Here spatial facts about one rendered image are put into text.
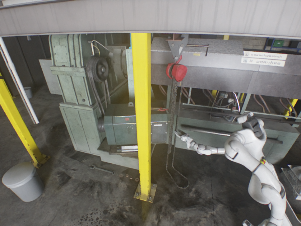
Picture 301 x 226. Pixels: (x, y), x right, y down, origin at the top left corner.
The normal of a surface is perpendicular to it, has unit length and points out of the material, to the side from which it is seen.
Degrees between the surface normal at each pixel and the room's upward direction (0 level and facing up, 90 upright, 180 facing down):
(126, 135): 90
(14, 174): 0
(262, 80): 90
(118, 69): 103
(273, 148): 90
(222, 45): 30
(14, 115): 90
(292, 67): 78
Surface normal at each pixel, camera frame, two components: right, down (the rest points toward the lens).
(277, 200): -0.54, 0.43
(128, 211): 0.00, -0.86
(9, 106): 0.97, 0.13
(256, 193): -0.83, 0.30
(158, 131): 0.08, 0.52
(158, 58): -0.26, 0.31
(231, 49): -0.13, -0.49
